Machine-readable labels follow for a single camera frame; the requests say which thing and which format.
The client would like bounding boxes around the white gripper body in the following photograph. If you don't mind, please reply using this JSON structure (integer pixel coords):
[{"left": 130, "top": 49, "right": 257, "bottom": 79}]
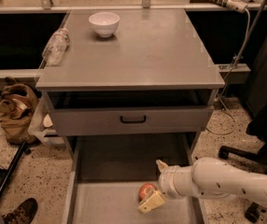
[{"left": 158, "top": 165, "right": 196, "bottom": 199}]

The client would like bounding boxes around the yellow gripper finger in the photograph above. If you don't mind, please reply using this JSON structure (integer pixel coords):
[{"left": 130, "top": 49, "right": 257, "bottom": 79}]
[
  {"left": 137, "top": 189, "right": 166, "bottom": 213},
  {"left": 156, "top": 160, "right": 168, "bottom": 173}
]

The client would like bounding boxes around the red apple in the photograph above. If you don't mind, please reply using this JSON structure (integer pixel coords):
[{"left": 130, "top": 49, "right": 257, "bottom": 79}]
[{"left": 139, "top": 183, "right": 157, "bottom": 200}]

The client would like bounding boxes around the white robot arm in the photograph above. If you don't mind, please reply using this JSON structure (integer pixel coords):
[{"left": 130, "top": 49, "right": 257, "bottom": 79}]
[{"left": 138, "top": 158, "right": 267, "bottom": 213}]

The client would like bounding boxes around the grey open middle drawer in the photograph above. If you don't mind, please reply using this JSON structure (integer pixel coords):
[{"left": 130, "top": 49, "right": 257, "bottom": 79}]
[{"left": 62, "top": 133, "right": 208, "bottom": 224}]

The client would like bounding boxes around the grey top drawer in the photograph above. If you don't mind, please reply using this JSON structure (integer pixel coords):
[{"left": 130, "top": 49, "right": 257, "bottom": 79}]
[{"left": 47, "top": 92, "right": 215, "bottom": 137}]

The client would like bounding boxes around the grey drawer cabinet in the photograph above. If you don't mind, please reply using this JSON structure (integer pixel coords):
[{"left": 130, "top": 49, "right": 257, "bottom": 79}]
[{"left": 35, "top": 8, "right": 226, "bottom": 147}]

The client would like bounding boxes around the black office chair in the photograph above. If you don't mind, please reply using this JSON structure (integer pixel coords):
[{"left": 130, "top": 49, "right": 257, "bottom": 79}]
[{"left": 218, "top": 91, "right": 267, "bottom": 224}]

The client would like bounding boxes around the clear plastic storage bin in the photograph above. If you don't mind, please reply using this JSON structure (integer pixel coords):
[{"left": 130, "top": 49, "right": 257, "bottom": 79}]
[{"left": 28, "top": 97, "right": 64, "bottom": 147}]

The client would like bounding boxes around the brown leather shoe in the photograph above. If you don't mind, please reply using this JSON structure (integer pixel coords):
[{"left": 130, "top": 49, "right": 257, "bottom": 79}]
[{"left": 2, "top": 198, "right": 38, "bottom": 224}]

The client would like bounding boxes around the black metal pole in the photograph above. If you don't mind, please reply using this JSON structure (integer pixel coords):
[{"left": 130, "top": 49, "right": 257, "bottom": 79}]
[{"left": 0, "top": 142, "right": 31, "bottom": 199}]

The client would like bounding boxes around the white ceramic bowl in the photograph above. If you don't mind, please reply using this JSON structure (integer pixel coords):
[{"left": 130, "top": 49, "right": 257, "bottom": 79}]
[{"left": 89, "top": 12, "right": 119, "bottom": 37}]

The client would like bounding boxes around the clear plastic water bottle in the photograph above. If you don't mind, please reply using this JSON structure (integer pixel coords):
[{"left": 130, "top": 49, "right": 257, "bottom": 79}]
[{"left": 42, "top": 28, "right": 70, "bottom": 65}]

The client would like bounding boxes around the brown fabric bag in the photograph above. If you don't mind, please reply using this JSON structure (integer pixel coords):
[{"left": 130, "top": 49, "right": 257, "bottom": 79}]
[{"left": 0, "top": 77, "right": 38, "bottom": 145}]

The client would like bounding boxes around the black drawer handle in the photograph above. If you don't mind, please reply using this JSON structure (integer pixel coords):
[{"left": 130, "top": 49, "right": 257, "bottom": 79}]
[{"left": 119, "top": 116, "right": 147, "bottom": 124}]

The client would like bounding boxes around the white cable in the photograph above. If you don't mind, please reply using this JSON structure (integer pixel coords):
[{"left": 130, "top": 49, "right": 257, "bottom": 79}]
[{"left": 205, "top": 7, "right": 252, "bottom": 136}]

